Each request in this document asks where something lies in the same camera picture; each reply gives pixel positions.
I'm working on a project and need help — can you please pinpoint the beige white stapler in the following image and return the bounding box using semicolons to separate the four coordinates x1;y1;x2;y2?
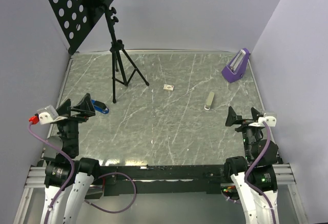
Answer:
204;91;215;111

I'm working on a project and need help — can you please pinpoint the purple metronome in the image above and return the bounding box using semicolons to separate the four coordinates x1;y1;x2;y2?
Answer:
221;48;250;83

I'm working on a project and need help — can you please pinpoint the aluminium rail frame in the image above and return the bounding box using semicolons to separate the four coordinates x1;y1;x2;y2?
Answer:
14;164;309;223

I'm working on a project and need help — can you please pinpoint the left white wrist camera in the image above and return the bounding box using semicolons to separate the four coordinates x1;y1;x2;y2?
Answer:
29;105;67;125

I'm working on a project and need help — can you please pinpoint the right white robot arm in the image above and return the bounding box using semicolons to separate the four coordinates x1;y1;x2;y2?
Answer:
222;107;279;223

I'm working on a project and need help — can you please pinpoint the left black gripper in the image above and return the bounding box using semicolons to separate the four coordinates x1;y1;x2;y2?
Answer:
53;92;94;155

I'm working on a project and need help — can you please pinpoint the black perforated music stand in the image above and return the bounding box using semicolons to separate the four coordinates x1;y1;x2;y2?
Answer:
48;0;150;103

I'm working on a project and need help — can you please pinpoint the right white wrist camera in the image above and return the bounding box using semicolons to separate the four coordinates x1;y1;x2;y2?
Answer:
249;112;277;127

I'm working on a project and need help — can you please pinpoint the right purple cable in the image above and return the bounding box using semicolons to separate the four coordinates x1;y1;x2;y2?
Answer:
222;121;279;224

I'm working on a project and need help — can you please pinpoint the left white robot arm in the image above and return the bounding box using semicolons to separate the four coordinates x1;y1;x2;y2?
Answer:
37;93;101;223

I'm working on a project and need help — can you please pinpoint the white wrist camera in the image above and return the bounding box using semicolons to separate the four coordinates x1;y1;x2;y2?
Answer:
249;112;277;127
29;105;67;125

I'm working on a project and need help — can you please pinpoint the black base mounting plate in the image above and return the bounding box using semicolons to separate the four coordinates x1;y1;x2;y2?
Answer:
92;165;233;196

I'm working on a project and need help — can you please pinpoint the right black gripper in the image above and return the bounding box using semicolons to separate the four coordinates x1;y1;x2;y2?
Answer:
224;105;264;160

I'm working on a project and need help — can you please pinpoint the small white staple box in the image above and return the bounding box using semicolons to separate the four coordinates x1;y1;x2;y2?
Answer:
163;84;174;91

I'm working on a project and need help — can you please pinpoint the blue black stapler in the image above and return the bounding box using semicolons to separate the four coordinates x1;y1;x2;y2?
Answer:
91;99;109;114

